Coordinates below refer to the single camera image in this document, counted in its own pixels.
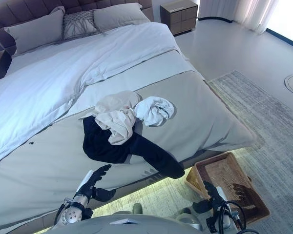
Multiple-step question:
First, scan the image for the wooden nightstand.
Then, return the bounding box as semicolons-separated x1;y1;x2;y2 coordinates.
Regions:
160;0;199;35

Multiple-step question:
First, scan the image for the white duvet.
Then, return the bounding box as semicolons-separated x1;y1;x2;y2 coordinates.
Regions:
0;21;189;168

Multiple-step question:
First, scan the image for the bed with grey cover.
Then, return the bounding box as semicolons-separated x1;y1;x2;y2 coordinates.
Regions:
0;0;257;231

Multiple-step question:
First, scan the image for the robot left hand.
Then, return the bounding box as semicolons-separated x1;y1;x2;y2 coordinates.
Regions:
74;164;117;202

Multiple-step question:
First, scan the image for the grey pillow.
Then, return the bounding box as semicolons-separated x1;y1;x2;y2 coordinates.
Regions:
4;6;65;55
93;2;150;33

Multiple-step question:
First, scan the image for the black garment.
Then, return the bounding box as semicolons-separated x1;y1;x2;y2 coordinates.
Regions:
82;116;186;178

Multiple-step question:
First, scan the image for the beige garment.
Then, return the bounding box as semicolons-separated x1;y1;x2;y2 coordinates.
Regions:
94;90;142;147

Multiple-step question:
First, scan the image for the grey robot torso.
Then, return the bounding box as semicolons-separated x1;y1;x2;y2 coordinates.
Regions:
42;210;237;234

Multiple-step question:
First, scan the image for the patterned decorative cushion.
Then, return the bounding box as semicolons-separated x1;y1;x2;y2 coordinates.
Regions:
63;9;98;41

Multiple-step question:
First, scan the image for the white curtain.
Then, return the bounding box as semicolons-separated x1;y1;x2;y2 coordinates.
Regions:
199;0;281;33

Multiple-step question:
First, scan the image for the brown wicker basket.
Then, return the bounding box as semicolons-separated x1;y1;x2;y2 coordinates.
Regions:
186;152;271;225

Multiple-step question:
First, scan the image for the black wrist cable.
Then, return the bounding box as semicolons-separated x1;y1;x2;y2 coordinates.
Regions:
205;195;247;234

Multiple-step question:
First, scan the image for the white garment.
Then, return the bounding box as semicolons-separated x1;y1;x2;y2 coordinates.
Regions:
134;96;176;127

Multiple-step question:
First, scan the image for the grey area rug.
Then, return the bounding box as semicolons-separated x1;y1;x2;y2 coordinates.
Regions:
97;70;293;234

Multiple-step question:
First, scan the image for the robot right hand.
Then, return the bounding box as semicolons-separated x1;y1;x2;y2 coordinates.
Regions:
191;180;226;214

